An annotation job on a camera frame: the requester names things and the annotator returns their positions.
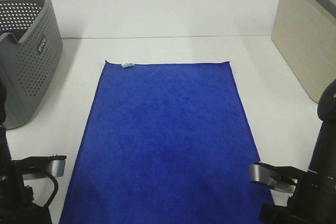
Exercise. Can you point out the beige plastic bin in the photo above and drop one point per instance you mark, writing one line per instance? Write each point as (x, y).
(304, 33)

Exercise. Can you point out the blue microfibre towel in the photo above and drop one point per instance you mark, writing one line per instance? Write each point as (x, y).
(165, 143)

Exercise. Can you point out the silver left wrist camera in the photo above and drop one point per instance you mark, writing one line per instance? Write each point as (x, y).
(38, 170)

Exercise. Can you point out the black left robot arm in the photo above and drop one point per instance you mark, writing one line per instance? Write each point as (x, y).
(17, 204)

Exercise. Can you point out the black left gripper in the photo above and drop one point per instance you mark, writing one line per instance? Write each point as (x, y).
(30, 212)

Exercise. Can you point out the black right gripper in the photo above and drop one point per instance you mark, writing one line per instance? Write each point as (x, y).
(313, 199)

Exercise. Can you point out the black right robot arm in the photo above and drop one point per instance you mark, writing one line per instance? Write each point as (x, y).
(323, 157)

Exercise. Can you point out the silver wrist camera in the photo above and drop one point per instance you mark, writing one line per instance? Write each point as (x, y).
(272, 177)
(38, 170)

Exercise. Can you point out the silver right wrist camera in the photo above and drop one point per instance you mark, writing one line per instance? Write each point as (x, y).
(272, 177)

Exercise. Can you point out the grey perforated plastic basket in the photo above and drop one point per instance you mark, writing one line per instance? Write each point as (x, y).
(31, 48)

